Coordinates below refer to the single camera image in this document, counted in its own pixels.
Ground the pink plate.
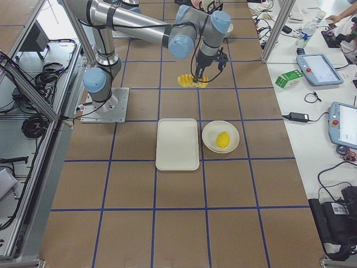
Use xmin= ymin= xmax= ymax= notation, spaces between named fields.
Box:
xmin=191 ymin=0 xmax=202 ymax=9

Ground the black power brick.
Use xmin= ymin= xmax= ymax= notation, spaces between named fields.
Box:
xmin=289 ymin=112 xmax=309 ymax=123

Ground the black case on table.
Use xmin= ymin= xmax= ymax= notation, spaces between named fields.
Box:
xmin=308 ymin=186 xmax=356 ymax=261

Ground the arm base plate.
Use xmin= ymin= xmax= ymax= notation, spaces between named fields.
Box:
xmin=80 ymin=88 xmax=129 ymax=123

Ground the clear water bottle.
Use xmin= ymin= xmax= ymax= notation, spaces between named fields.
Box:
xmin=295 ymin=18 xmax=318 ymax=49

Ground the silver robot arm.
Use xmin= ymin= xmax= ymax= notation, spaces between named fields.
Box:
xmin=60 ymin=1 xmax=231 ymax=115

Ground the green white carton box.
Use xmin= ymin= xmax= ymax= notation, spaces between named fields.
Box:
xmin=275 ymin=69 xmax=303 ymax=89

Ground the blue teach pendant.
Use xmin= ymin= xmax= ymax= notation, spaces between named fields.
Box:
xmin=296 ymin=54 xmax=344 ymax=86
xmin=328 ymin=102 xmax=357 ymax=149

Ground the black cable bundle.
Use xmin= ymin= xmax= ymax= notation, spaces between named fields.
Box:
xmin=21 ymin=114 xmax=48 ymax=140

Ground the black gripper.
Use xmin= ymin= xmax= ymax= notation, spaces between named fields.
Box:
xmin=193 ymin=47 xmax=228 ymax=83

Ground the white bowl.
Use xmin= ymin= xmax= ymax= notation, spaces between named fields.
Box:
xmin=225 ymin=23 xmax=234 ymax=38

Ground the white plate with lemon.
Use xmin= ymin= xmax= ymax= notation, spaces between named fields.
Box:
xmin=202 ymin=121 xmax=240 ymax=154

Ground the white rectangular tray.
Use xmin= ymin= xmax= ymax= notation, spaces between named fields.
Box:
xmin=156 ymin=118 xmax=200 ymax=171

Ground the yellow lemon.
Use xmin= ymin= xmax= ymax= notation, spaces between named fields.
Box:
xmin=216 ymin=132 xmax=230 ymax=148

